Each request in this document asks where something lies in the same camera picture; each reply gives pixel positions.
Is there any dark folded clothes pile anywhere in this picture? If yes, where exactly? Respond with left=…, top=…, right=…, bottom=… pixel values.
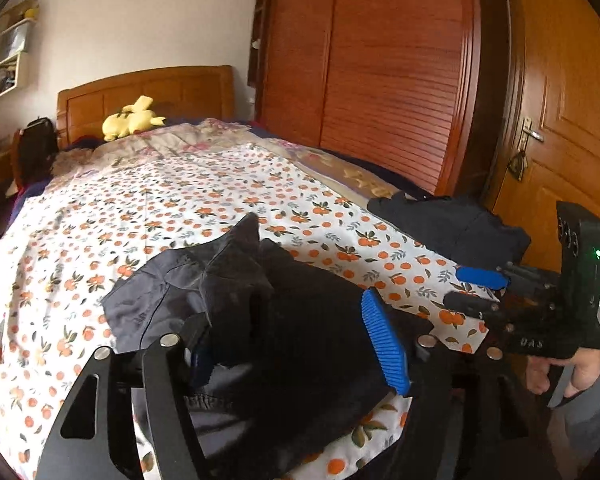
left=367, top=193, right=531, bottom=270

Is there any metal door handle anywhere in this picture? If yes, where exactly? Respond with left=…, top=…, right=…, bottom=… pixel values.
left=507, top=116, right=545, bottom=182

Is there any wooden door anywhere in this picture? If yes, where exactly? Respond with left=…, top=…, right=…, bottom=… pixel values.
left=486, top=0, right=600, bottom=270

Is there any wooden headboard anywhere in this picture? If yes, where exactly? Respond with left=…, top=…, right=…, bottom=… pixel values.
left=56, top=64, right=237, bottom=151

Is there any black jacket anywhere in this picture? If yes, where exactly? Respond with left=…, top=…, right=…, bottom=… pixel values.
left=102, top=214, right=389, bottom=479

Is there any yellow Pikachu plush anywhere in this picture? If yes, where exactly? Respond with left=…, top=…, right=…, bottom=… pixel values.
left=102, top=96, right=166, bottom=142

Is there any black backpack on chair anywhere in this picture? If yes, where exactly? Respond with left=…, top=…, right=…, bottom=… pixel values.
left=10, top=117, right=59, bottom=191

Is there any floral quilt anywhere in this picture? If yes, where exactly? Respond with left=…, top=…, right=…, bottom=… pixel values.
left=50, top=119, right=401, bottom=205

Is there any grey sleeve forearm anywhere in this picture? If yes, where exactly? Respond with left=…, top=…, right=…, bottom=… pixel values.
left=546, top=309, right=600, bottom=461

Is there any white wall shelf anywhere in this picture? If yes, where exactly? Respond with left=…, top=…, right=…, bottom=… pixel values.
left=0, top=0, right=40, bottom=99

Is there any orange print bed sheet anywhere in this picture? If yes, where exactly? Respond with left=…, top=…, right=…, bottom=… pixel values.
left=0, top=144, right=486, bottom=479

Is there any wooden louvered wardrobe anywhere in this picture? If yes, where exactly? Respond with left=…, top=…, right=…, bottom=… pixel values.
left=248, top=0, right=509, bottom=197

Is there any person's right hand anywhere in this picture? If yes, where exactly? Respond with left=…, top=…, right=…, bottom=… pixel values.
left=526, top=348, right=600, bottom=398

